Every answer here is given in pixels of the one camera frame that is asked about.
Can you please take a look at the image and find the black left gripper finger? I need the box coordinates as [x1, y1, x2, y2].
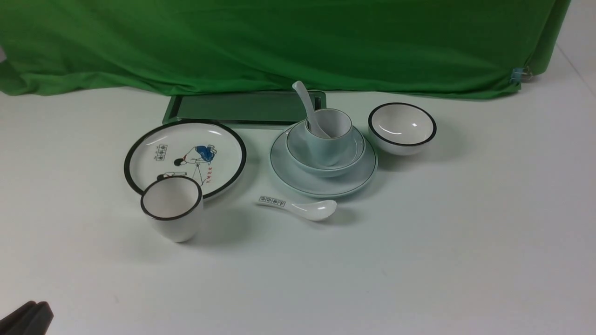
[0, 301, 38, 335]

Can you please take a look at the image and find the pale blue plate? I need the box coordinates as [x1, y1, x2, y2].
[270, 123, 378, 199]

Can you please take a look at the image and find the pale blue cup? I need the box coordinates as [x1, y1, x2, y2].
[305, 108, 352, 166]

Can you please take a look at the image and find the black-rimmed white bowl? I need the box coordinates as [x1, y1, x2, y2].
[367, 102, 438, 155]

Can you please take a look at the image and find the black-rimmed illustrated plate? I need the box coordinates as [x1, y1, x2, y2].
[123, 120, 247, 200]

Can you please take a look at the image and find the white spoon with characters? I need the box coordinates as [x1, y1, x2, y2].
[255, 196, 337, 222]

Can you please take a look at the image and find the plain white spoon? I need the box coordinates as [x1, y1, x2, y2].
[292, 80, 330, 139]

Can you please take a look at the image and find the pale blue bowl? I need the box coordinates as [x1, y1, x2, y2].
[285, 121, 366, 178]

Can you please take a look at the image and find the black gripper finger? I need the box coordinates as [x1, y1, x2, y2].
[19, 301, 54, 335]

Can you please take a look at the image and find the blue binder clip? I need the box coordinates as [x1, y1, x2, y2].
[509, 67, 534, 83]

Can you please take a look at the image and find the black-rimmed white cup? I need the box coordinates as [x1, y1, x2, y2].
[140, 175, 204, 242]

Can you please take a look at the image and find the green backdrop cloth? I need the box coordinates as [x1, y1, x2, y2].
[0, 0, 570, 100]

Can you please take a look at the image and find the green rectangular tray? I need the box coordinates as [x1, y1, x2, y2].
[162, 91, 307, 126]

